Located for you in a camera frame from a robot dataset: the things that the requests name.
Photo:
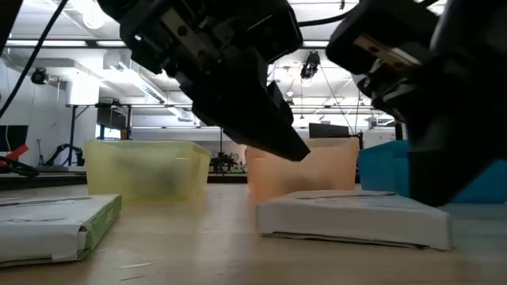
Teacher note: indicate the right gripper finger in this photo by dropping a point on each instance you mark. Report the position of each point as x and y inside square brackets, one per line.
[455, 138]

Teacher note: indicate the black background workbench frame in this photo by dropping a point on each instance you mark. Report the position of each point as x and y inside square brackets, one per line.
[73, 134]

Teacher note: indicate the translucent yellow plastic bin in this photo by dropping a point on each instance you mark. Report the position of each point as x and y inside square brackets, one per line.
[146, 170]

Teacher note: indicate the black background robot arm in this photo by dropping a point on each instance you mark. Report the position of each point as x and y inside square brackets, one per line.
[63, 150]
[223, 162]

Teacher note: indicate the person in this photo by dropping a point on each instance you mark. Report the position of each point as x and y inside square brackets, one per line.
[125, 134]

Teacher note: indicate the black wall screen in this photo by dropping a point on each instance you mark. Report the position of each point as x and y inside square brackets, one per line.
[14, 136]

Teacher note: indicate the teal plastic bin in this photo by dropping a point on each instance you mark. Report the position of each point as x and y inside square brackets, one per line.
[384, 170]

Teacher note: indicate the white cardboard box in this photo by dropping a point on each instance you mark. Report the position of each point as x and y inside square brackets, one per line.
[352, 219]

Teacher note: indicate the black ceiling camera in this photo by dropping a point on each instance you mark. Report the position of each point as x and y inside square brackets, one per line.
[310, 65]
[39, 76]

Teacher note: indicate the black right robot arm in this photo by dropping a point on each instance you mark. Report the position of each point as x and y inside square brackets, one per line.
[475, 23]

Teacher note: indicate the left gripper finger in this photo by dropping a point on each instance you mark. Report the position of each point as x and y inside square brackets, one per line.
[245, 107]
[283, 103]

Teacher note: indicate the translucent orange plastic bin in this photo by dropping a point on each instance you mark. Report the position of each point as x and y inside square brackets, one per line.
[325, 174]

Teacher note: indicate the white box green edge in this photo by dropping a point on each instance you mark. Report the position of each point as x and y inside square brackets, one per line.
[43, 229]

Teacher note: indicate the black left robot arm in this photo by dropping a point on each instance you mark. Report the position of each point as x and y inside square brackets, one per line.
[8, 16]

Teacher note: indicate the red and black tool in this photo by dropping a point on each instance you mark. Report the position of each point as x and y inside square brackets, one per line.
[16, 152]

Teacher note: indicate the black monitor on arm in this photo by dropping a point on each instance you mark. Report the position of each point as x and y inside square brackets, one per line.
[328, 130]

